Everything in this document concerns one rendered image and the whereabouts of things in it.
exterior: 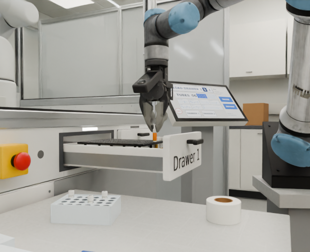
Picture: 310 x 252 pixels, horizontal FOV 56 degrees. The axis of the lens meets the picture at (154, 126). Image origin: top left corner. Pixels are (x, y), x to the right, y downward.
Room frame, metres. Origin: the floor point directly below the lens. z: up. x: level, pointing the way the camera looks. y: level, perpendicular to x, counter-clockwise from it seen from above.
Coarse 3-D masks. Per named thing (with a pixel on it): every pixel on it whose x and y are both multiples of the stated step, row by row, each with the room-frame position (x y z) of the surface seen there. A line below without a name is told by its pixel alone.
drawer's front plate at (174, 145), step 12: (192, 132) 0.87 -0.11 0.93; (168, 144) 0.70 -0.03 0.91; (180, 144) 0.77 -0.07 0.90; (192, 144) 0.87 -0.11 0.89; (168, 156) 0.70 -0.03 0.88; (180, 156) 0.77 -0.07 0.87; (168, 168) 0.70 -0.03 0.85; (180, 168) 0.77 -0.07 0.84; (192, 168) 0.87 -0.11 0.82; (168, 180) 0.70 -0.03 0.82
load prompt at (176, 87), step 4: (176, 88) 1.70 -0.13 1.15; (180, 88) 1.71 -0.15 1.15; (184, 88) 1.73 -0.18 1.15; (188, 88) 1.74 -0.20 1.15; (192, 88) 1.76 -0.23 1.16; (196, 88) 1.77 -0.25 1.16; (200, 88) 1.79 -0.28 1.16; (204, 88) 1.81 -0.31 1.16; (208, 88) 1.82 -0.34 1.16; (212, 92) 1.81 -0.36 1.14
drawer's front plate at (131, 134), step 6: (120, 132) 1.11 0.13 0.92; (126, 132) 1.15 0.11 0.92; (132, 132) 1.19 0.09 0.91; (138, 132) 1.24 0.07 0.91; (144, 132) 1.30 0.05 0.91; (150, 132) 1.36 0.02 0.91; (120, 138) 1.11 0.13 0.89; (126, 138) 1.15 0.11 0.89; (132, 138) 1.20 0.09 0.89; (138, 138) 1.24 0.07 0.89; (144, 138) 1.30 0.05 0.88; (150, 138) 1.36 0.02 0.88
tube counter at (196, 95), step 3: (192, 93) 1.72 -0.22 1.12; (195, 93) 1.73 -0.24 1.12; (198, 93) 1.75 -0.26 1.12; (201, 93) 1.76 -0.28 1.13; (204, 93) 1.77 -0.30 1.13; (207, 93) 1.78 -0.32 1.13; (192, 96) 1.70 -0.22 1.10; (195, 96) 1.71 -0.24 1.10; (198, 96) 1.73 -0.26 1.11; (201, 96) 1.74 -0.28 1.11; (204, 96) 1.75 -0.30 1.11; (207, 96) 1.76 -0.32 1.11; (210, 96) 1.77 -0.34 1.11; (213, 96) 1.78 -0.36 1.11
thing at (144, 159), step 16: (64, 144) 0.85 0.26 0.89; (80, 144) 0.94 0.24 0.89; (96, 144) 1.02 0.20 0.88; (64, 160) 0.85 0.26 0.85; (80, 160) 0.82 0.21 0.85; (96, 160) 0.80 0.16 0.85; (112, 160) 0.78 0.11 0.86; (128, 160) 0.76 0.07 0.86; (144, 160) 0.74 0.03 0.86; (160, 160) 0.72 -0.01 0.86
